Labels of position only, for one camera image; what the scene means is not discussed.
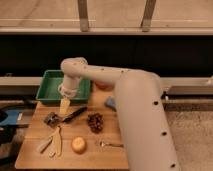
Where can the black brush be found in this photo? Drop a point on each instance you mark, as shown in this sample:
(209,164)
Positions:
(53,119)

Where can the yellow round fruit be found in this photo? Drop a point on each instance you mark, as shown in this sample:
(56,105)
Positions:
(79,145)

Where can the blue sponge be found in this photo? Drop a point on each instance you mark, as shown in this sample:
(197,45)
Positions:
(110,103)

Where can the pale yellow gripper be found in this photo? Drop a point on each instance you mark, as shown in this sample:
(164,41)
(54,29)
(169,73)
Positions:
(64,105)

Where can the blue object at left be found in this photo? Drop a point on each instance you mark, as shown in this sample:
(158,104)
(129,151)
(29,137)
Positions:
(13,117)

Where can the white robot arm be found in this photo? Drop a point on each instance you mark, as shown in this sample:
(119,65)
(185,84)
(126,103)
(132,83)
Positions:
(142,120)

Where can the red-brown bowl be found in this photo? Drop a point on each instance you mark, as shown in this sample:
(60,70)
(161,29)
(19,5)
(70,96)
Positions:
(103,86)

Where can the small white cup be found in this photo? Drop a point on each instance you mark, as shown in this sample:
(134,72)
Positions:
(60,89)

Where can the metal fork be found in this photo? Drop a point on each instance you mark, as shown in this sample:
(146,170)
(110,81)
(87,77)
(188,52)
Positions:
(104,143)

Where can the bunch of dark grapes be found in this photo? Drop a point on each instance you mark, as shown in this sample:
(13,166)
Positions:
(95,122)

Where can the green plastic tray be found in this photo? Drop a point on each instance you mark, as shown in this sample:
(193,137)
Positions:
(48,91)

